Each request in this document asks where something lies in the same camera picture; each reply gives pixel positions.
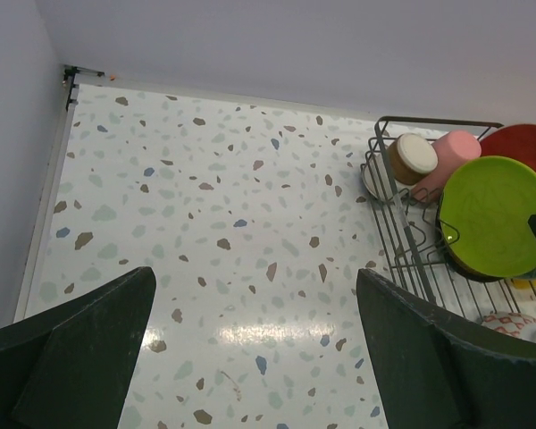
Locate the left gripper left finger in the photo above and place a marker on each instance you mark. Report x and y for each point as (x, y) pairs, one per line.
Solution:
(71, 366)

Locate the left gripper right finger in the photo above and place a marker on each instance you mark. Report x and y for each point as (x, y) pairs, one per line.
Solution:
(435, 369)

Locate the red and blue plate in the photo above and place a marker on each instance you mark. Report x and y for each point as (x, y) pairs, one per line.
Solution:
(515, 141)

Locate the blue patterned bowl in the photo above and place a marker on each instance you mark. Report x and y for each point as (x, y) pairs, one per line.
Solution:
(516, 325)

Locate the pink cup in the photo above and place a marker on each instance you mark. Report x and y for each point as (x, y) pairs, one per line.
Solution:
(453, 150)

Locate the metal cup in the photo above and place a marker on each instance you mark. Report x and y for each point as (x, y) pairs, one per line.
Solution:
(411, 158)

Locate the wire dish rack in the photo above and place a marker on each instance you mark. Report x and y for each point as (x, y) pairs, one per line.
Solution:
(407, 234)

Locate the yellow patterned plate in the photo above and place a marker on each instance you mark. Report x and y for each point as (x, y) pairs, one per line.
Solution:
(453, 262)

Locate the yellow plastic bin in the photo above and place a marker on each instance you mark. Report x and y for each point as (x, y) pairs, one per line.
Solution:
(524, 284)

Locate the aluminium frame rail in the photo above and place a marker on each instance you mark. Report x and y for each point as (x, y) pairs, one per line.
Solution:
(40, 235)

